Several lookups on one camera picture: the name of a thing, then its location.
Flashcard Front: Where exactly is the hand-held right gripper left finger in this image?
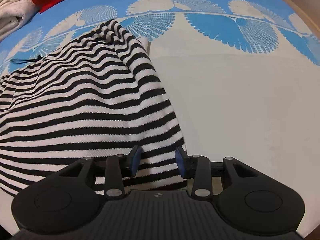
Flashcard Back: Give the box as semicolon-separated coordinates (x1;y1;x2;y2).
59;145;143;199

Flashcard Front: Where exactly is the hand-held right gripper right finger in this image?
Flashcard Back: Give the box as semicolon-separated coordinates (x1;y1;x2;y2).
175;146;260;199

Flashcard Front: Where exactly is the striped hooded dress white vest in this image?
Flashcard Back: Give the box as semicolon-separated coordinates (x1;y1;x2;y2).
0;19;188;197

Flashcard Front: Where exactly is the blue patterned bed sheet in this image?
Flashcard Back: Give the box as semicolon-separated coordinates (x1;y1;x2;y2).
0;0;320;240

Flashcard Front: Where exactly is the white fleece folded blanket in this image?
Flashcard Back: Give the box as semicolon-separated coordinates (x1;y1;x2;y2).
0;0;38;41

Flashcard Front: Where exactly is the wooden bed frame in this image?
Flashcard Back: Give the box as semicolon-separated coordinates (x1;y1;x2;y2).
257;0;320;45

